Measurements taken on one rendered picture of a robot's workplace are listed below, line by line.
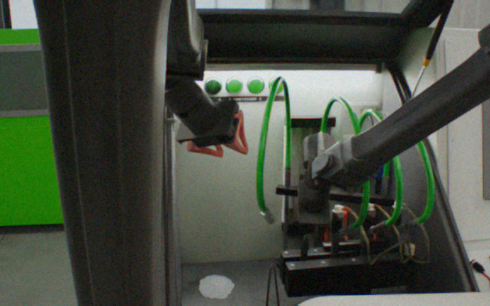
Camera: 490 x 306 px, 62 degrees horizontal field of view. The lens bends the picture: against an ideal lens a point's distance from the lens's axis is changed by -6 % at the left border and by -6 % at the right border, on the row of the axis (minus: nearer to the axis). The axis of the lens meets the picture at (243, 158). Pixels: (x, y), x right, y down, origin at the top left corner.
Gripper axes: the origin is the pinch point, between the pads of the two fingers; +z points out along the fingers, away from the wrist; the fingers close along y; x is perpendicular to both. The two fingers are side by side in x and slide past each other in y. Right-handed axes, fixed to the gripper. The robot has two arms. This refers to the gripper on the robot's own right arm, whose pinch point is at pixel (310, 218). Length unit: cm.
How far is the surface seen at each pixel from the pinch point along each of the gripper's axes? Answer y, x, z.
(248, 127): 31.6, 16.9, 9.4
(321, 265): -8.3, -3.1, 10.0
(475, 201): 9.9, -44.4, 10.2
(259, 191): -2.3, 11.1, -17.5
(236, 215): 12.2, 20.7, 28.5
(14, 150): 114, 213, 164
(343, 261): -6.5, -8.8, 11.7
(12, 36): 176, 204, 103
